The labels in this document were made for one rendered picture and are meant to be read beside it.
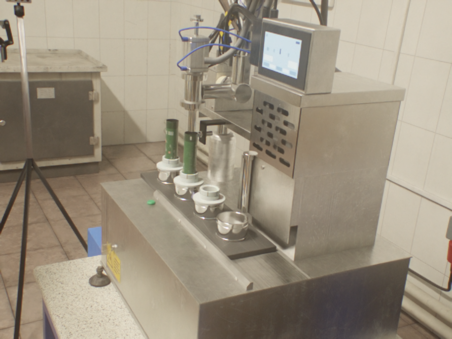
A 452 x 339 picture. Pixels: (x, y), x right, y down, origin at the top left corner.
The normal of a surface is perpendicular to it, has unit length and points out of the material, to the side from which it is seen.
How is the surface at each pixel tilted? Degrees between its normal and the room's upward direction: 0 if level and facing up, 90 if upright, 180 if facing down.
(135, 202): 0
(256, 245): 0
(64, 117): 90
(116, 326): 0
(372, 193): 90
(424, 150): 90
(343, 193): 90
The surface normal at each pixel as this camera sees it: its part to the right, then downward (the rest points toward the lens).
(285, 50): -0.89, 0.11
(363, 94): 0.46, 0.34
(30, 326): 0.07, -0.94
